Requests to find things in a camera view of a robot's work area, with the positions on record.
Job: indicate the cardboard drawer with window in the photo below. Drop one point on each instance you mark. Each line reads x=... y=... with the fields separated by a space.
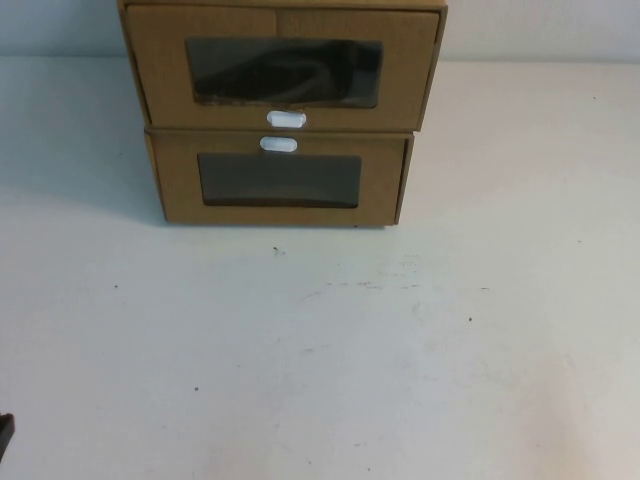
x=160 y=50
x=175 y=150

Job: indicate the brown cardboard box shell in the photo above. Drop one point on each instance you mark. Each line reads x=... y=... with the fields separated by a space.
x=407 y=175
x=300 y=2

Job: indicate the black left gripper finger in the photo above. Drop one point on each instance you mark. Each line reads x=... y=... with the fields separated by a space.
x=6 y=432

